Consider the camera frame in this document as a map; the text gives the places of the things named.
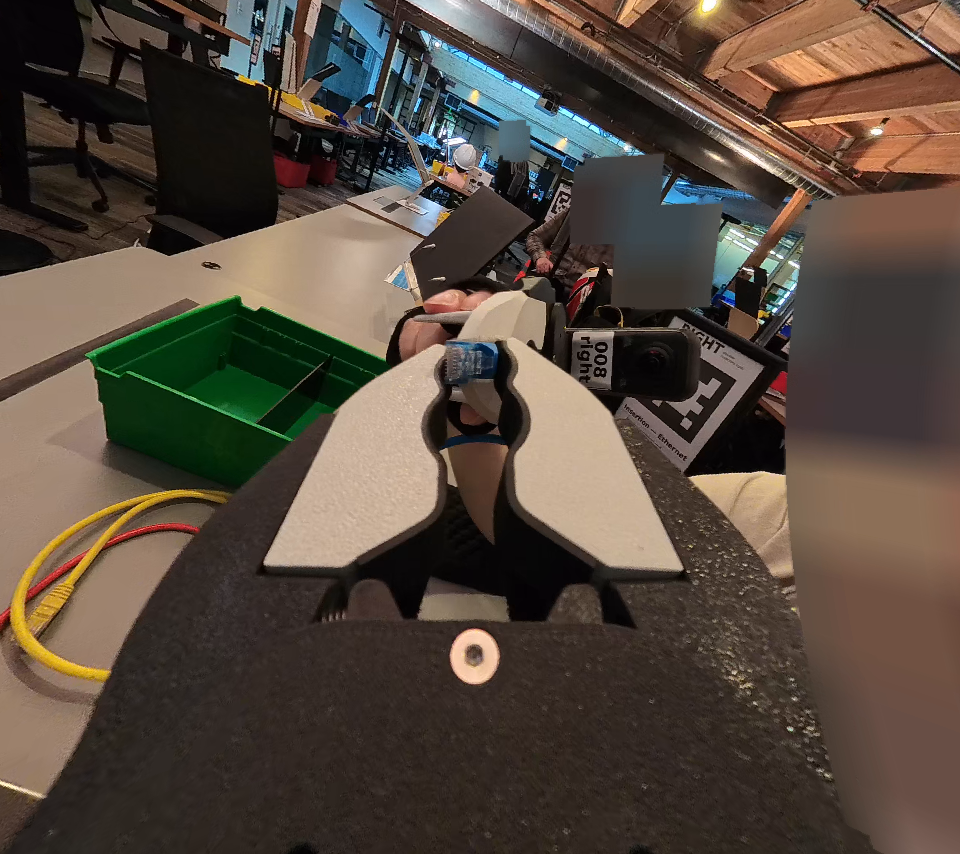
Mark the person's right hand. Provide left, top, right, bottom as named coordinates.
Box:
left=396, top=287, right=515, bottom=546

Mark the dark wooden desk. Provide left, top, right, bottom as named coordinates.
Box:
left=0, top=0, right=252, bottom=233

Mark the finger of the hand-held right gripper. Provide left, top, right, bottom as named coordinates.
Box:
left=463, top=290, right=562, bottom=353
left=448, top=380, right=504, bottom=422

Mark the red ethernet cable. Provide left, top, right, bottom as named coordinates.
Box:
left=0, top=522, right=202, bottom=634

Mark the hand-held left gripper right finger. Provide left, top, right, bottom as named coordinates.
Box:
left=495, top=341, right=687, bottom=581

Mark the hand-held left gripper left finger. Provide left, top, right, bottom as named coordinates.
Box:
left=262, top=347, right=455, bottom=581

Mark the green plastic bin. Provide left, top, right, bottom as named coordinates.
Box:
left=86, top=296, right=391, bottom=489

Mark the red white striped object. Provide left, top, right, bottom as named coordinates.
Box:
left=566, top=265, right=612, bottom=323

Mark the black office chair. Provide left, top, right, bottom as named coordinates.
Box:
left=22, top=0, right=155, bottom=214
left=139, top=40, right=281, bottom=257

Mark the black framed marker sign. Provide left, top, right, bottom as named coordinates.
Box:
left=615, top=314, right=789, bottom=473

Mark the blue ethernet cable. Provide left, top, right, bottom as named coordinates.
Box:
left=437, top=338, right=514, bottom=454

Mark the person's cream clothing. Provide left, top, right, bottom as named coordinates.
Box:
left=690, top=471, right=796, bottom=589

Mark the yellow ethernet cable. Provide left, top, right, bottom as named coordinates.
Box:
left=10, top=488, right=234, bottom=684

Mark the black bin divider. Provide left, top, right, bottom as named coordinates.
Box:
left=255, top=355, right=336, bottom=437

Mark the black flat board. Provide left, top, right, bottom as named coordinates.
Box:
left=408, top=186, right=535, bottom=304

